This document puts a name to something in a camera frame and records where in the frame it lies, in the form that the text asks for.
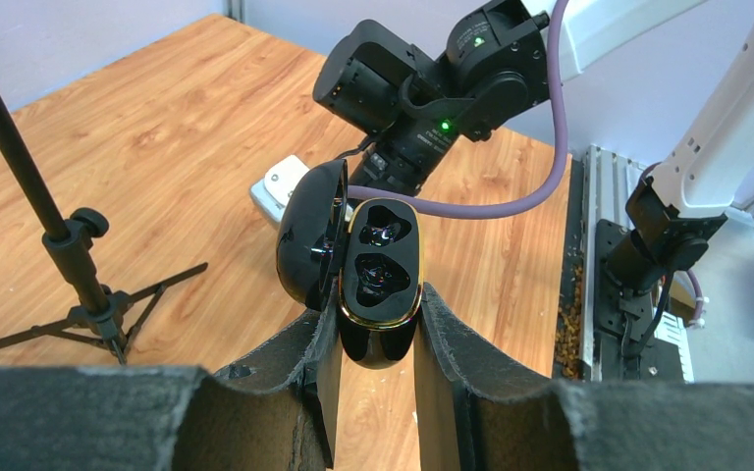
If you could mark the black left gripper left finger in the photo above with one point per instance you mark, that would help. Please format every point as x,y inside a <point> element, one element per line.
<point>273,409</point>

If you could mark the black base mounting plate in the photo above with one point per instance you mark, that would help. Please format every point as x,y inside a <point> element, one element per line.
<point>597,318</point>

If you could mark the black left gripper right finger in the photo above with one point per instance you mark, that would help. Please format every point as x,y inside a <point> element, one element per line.
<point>479,409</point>

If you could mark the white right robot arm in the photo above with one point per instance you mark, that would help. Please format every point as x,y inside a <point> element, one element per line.
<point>501,61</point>

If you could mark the black tripod mic stand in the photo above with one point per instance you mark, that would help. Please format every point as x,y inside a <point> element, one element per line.
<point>104,318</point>

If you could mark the black earbud charging case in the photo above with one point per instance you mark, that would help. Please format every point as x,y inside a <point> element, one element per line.
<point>365,256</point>

